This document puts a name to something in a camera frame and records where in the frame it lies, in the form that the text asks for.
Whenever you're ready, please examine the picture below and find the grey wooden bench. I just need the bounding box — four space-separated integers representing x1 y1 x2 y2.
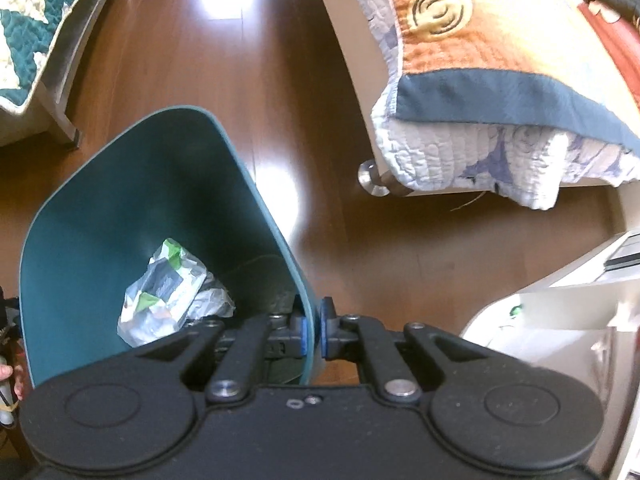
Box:
0 0 129 152

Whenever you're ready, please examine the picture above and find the dark green trash bin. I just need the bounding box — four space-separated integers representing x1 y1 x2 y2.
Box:
16 105 319 391

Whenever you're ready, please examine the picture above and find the round metal bed foot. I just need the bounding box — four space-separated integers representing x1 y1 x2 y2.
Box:
357 159 407 199

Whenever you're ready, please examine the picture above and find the red folded cloth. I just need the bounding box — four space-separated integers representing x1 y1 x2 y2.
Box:
576 2 640 112

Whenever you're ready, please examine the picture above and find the white cabinet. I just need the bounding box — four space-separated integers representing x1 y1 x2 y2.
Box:
459 229 640 480

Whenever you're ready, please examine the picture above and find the grey wrapper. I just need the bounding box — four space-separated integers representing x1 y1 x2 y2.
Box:
186 272 236 322

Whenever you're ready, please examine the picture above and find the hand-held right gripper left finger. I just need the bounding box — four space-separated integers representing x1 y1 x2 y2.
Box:
136 310 309 407

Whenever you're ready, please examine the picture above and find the green patterned quilt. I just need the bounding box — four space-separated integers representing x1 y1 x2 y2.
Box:
0 0 107 117

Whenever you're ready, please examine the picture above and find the silver green foil packet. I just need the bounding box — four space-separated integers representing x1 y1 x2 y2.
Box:
117 238 209 349

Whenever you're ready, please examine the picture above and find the person's left hand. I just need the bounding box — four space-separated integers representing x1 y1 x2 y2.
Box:
0 363 24 402

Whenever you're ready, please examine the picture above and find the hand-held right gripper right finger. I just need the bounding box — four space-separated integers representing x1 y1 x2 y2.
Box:
319 297 494 406

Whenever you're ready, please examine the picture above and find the white wooden bed frame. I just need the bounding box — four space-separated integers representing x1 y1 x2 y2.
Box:
305 0 640 199

